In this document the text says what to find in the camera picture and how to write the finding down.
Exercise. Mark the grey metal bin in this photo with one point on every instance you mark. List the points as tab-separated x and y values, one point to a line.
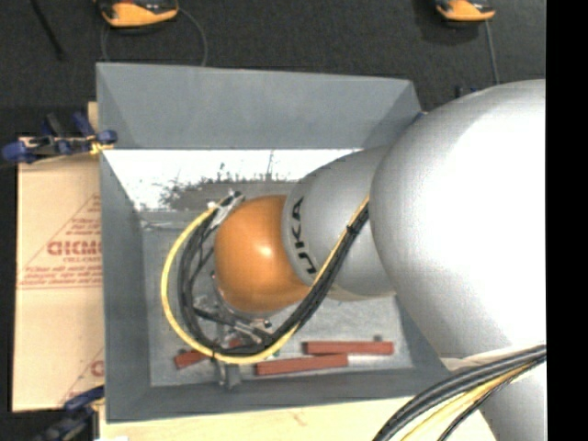
229	108

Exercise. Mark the red-brown flat block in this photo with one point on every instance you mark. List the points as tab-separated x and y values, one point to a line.
186	359
298	365
349	348

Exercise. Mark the brown cardboard board red print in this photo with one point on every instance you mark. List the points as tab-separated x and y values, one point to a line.
55	315

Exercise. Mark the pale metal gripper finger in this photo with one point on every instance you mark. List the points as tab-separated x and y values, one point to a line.
220	374
233	377

